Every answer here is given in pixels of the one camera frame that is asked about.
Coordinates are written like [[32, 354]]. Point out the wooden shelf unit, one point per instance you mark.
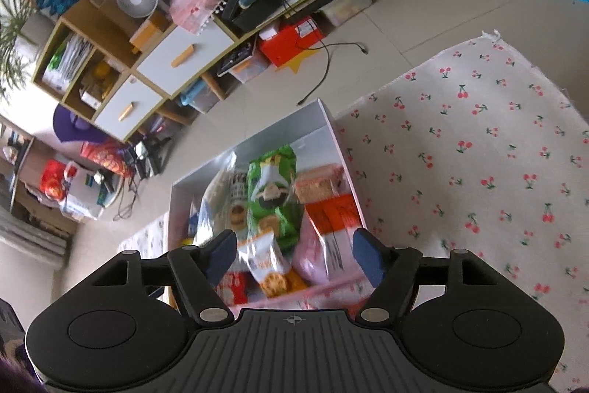
[[27, 172]]

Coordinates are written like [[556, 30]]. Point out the black tray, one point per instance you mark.
[[248, 15]]

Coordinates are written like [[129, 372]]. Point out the clear packet with blue print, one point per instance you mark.
[[216, 199]]

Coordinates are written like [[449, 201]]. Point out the clear brown wafer packet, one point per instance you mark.
[[317, 186]]

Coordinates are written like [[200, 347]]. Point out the green potted plant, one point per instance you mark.
[[14, 20]]

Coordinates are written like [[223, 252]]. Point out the small orange box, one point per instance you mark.
[[147, 31]]

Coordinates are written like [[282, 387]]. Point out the pink wafer packet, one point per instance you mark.
[[308, 259]]

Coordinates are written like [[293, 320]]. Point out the orange packet with white back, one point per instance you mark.
[[331, 218]]

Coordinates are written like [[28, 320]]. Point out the long wooden cabinet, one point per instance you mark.
[[83, 13]]

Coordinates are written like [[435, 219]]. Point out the black tripod stands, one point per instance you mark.
[[152, 153]]

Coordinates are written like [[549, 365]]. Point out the red and white packet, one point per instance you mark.
[[234, 287]]

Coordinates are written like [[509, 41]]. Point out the cherry print tablecloth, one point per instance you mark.
[[460, 167]]

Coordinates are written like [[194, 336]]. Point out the purple hat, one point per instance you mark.
[[69, 126]]

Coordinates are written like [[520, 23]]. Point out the clear storage box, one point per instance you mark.
[[349, 6], [248, 70]]

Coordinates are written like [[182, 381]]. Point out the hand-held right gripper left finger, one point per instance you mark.
[[221, 255]]

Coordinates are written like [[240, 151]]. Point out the long white cookie packet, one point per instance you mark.
[[239, 199]]

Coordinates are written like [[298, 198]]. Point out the green cookie packet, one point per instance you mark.
[[271, 190]]

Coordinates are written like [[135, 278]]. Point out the yellow snack packet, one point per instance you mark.
[[187, 242]]

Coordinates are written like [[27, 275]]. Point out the dark cloth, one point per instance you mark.
[[11, 342]]

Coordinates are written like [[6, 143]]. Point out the red gift bag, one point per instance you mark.
[[108, 156]]

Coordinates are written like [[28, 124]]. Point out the gold brown packet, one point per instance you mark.
[[267, 264]]

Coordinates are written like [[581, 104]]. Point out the white shopping bag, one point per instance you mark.
[[78, 199]]

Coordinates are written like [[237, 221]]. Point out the grey rolled mat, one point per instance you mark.
[[27, 241]]

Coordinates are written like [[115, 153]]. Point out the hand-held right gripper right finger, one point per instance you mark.
[[370, 257]]

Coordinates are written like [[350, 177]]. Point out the pink cardboard box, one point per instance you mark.
[[285, 121]]

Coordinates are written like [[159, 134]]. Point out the red orange box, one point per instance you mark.
[[285, 43]]

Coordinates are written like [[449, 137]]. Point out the blue lid storage box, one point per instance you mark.
[[200, 98]]

